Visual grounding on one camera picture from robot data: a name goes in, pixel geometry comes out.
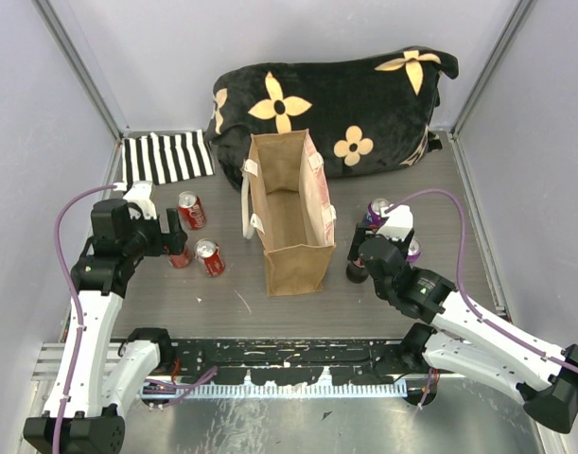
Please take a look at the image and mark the red cola can right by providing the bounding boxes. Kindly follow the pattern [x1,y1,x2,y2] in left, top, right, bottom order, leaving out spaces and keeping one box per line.
[194,238,225,277]

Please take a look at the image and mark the red cola can left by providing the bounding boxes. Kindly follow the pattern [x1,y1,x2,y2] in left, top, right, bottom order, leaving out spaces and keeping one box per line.
[167,245,192,269]

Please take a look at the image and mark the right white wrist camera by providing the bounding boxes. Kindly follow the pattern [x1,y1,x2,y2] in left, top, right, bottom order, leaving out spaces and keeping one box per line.
[377,204,413,241]

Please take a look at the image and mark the brown jute canvas bag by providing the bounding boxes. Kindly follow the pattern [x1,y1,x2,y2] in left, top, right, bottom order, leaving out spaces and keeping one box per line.
[241,130,336,296]

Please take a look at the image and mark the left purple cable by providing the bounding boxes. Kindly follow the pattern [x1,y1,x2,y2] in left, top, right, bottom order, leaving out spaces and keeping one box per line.
[51,183,129,454]

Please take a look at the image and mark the purple grape can middle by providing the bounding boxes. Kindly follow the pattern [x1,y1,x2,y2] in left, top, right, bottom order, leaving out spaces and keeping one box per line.
[407,237,422,263]

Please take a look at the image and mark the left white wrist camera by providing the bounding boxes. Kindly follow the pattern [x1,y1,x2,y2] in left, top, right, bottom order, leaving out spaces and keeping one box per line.
[123,181,158,220]

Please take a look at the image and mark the black white striped cloth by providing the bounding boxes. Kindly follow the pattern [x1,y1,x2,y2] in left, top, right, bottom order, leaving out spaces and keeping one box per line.
[121,130,215,187]

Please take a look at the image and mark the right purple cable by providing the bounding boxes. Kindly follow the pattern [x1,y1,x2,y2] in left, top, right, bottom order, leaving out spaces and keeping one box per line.
[387,188,578,379]

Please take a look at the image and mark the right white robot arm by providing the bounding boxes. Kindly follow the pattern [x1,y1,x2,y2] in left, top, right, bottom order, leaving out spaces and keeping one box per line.
[346,222,578,434]

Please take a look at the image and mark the purple grape can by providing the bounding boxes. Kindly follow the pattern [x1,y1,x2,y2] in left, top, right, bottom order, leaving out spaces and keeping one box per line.
[407,237,422,263]
[362,198,391,228]

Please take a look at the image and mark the glass cola bottle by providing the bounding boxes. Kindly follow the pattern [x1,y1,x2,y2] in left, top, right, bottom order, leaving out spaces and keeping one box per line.
[346,246,369,284]

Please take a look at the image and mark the purple grape can back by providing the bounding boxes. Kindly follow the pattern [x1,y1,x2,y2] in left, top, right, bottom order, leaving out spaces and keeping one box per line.
[362,198,391,228]

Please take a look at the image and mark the black flower-pattern pillow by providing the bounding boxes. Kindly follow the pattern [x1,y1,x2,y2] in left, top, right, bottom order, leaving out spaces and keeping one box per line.
[204,46,459,187]

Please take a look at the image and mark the red cola can back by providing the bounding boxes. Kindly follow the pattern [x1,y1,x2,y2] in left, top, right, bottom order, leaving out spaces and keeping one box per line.
[177,191,206,230]

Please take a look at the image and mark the purple cable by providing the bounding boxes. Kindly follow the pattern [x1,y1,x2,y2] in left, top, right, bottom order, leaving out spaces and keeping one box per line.
[387,188,578,379]
[51,183,129,454]

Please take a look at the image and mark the red cola can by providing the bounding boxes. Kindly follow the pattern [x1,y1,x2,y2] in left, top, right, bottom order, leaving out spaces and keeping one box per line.
[194,238,225,277]
[167,245,192,269]
[177,191,206,230]

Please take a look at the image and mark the aluminium rail frame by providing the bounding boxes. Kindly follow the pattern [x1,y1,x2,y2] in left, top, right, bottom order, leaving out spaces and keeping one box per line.
[30,340,550,398]

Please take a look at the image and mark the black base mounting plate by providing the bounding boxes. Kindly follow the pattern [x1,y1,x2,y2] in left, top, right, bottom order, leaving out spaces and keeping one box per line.
[153,339,429,386]

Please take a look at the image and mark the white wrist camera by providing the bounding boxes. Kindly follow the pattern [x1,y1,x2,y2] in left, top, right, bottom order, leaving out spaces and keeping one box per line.
[123,181,158,220]
[377,204,413,241]

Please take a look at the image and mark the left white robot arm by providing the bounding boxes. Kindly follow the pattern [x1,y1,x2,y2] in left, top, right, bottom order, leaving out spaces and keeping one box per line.
[24,196,187,453]

